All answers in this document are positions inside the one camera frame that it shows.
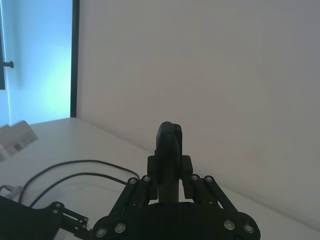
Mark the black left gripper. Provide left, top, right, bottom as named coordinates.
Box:
left=0, top=195, right=95, bottom=240

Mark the small silver cable plug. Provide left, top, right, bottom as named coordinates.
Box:
left=0, top=184, right=22, bottom=201

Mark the white table cloth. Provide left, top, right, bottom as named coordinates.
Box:
left=0, top=116, right=320, bottom=240

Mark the thin black cable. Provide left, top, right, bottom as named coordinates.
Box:
left=31, top=172, right=129, bottom=208
left=18, top=159, right=139, bottom=203

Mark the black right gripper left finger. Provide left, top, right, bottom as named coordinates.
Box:
left=109, top=121, right=174, bottom=216

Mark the black window frame post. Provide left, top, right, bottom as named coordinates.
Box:
left=70, top=0, right=81, bottom=118

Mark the black frame with knob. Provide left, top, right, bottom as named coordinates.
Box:
left=0, top=23, right=15, bottom=91

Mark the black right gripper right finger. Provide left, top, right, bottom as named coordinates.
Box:
left=169, top=123, right=239, bottom=214

